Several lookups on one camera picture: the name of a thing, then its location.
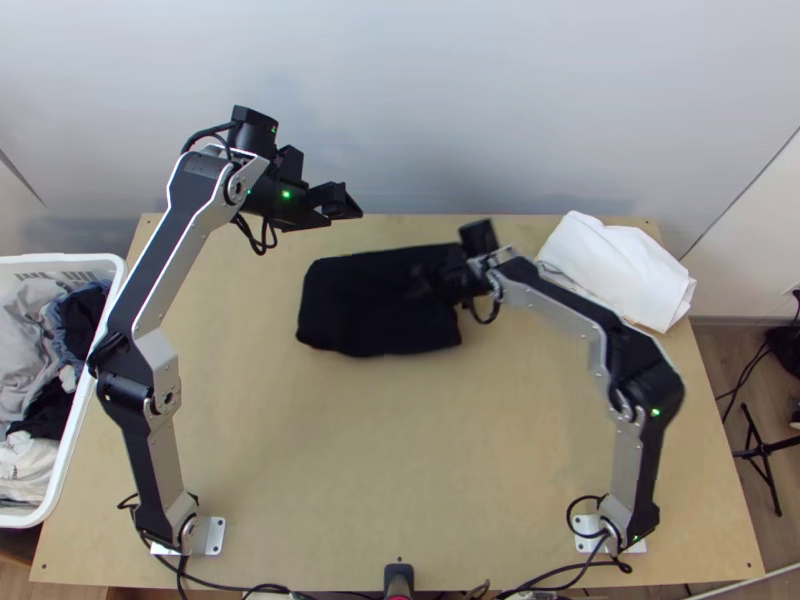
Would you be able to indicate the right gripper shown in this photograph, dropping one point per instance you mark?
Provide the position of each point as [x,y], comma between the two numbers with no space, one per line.
[467,278]

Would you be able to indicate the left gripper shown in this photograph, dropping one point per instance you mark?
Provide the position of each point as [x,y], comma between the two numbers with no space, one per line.
[287,209]

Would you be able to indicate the black t-shirt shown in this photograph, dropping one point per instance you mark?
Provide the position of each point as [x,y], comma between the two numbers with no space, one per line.
[375,300]

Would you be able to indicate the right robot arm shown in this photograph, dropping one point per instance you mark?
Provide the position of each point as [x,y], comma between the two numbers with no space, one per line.
[631,350]

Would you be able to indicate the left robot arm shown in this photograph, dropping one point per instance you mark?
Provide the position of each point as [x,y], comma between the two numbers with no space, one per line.
[187,206]

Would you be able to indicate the white garment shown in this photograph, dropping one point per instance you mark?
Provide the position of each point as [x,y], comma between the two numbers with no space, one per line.
[619,275]

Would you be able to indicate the heap of clothes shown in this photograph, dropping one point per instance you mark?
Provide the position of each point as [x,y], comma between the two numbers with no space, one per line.
[37,350]

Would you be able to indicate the black tripod stand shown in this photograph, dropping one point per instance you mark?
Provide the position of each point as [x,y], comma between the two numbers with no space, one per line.
[759,447]

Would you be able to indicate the white laundry basket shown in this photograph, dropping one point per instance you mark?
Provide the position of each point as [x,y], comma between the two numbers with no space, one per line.
[69,431]

